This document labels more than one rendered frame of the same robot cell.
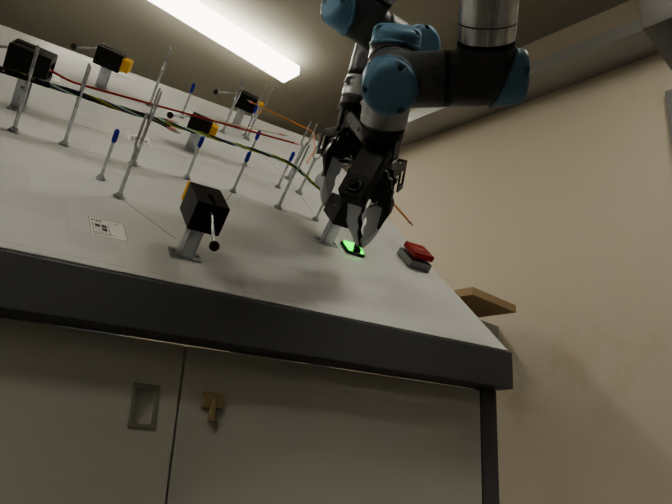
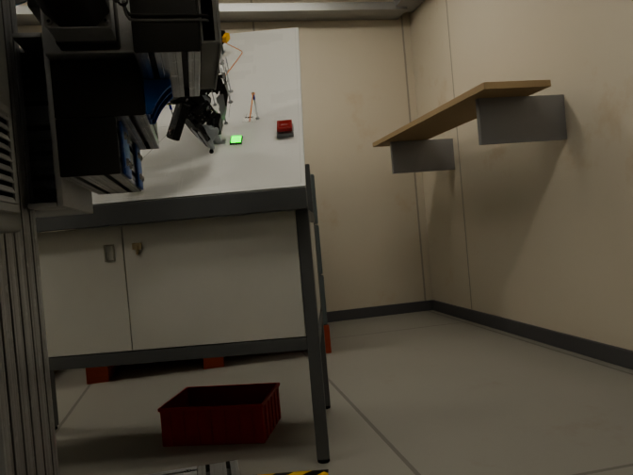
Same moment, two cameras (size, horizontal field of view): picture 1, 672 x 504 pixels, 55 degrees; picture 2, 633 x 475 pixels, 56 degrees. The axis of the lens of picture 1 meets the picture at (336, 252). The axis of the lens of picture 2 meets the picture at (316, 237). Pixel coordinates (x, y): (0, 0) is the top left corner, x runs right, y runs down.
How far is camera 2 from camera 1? 1.42 m
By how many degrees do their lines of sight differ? 39
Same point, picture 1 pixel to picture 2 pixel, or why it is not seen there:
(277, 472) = (173, 270)
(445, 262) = (527, 41)
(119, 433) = (102, 265)
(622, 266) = not seen: outside the picture
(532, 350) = (586, 112)
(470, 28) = not seen: hidden behind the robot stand
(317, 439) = (191, 253)
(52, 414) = (77, 262)
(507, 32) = not seen: hidden behind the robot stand
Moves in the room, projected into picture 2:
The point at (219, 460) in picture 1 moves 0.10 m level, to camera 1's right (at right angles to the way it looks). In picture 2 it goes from (145, 269) to (167, 268)
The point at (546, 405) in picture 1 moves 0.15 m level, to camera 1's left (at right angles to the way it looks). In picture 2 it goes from (596, 159) to (562, 164)
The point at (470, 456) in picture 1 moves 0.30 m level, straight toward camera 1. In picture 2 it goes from (289, 247) to (207, 256)
